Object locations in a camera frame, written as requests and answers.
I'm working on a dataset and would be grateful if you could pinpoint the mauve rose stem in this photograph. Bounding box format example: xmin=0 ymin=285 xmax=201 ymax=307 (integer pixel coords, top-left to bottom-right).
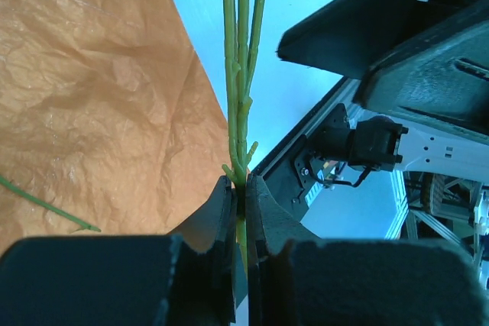
xmin=1 ymin=176 xmax=102 ymax=233

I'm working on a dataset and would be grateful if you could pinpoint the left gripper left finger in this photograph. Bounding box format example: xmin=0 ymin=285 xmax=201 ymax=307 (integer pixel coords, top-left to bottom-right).
xmin=1 ymin=176 xmax=236 ymax=325

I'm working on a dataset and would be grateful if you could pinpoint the blue flower stem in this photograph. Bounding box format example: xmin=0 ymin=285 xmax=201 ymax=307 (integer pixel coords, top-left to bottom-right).
xmin=222 ymin=0 xmax=265 ymax=266

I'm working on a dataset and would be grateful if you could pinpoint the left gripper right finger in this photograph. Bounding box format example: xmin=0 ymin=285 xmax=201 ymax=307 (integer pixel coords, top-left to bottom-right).
xmin=246 ymin=175 xmax=488 ymax=325

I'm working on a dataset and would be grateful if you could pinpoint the orange paper flower wrapping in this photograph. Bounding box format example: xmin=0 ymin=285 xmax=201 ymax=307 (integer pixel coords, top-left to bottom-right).
xmin=1 ymin=0 xmax=228 ymax=249

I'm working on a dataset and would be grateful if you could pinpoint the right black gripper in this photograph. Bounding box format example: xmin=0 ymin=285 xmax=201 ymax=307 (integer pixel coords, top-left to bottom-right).
xmin=277 ymin=0 xmax=488 ymax=139

